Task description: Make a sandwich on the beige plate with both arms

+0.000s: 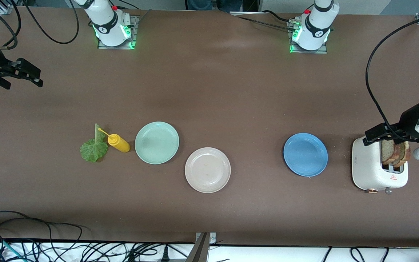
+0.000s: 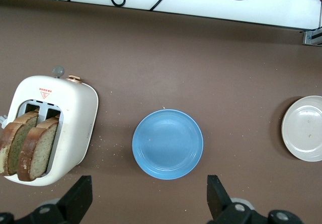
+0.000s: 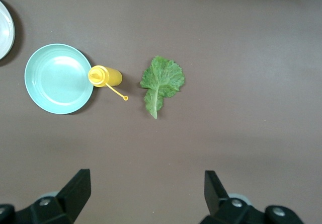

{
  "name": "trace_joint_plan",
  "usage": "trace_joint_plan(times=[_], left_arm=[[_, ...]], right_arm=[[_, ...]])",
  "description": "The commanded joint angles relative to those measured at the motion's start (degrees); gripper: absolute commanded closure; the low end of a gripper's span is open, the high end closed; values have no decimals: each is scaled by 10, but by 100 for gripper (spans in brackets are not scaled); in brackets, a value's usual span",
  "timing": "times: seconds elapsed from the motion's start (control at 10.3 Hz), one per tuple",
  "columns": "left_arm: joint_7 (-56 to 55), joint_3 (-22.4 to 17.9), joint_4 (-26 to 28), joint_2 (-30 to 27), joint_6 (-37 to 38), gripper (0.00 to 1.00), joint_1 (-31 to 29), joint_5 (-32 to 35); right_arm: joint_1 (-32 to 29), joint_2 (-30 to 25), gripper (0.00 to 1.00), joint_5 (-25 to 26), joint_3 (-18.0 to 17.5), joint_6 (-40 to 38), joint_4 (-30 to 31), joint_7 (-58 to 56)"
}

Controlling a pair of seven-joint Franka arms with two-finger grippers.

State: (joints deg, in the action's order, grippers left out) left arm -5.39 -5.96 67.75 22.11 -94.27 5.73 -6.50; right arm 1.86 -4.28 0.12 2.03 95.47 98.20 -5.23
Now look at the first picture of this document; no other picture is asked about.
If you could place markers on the white two-slot toaster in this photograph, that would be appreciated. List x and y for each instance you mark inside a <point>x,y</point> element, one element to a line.
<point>367,163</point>

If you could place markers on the mint green plate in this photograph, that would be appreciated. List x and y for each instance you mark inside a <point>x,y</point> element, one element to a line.
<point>156,143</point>

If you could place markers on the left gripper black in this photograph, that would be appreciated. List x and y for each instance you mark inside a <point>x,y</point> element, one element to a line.
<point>407,121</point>

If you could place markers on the yellow mustard squeeze bottle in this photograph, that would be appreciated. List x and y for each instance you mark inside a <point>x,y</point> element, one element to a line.
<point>120,143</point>

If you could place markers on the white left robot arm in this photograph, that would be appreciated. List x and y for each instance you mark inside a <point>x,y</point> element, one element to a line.
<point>318,25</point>

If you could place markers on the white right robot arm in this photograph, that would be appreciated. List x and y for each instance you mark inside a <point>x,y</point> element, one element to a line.
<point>107,22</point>

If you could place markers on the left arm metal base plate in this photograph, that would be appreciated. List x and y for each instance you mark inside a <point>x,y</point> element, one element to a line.
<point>320,51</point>

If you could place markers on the green lettuce leaf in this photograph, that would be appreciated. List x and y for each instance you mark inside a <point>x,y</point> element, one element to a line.
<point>94,149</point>

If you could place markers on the person in blue jeans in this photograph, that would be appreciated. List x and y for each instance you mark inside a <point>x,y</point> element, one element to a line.
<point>213,4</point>

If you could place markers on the beige plate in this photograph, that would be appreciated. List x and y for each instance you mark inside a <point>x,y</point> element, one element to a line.
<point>207,170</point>

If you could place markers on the blue plate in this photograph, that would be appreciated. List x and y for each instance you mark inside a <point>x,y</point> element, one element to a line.
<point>305,155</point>

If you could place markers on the grey metal table bracket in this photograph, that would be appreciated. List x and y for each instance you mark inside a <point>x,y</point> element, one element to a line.
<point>202,251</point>

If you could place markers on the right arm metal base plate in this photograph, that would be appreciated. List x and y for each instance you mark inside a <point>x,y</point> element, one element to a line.
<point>134,22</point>

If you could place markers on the brown bread slice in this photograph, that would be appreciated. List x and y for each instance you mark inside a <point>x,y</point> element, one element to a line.
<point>387,152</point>
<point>403,154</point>

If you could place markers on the black power plug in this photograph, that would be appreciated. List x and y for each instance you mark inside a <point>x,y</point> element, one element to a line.
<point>165,254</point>

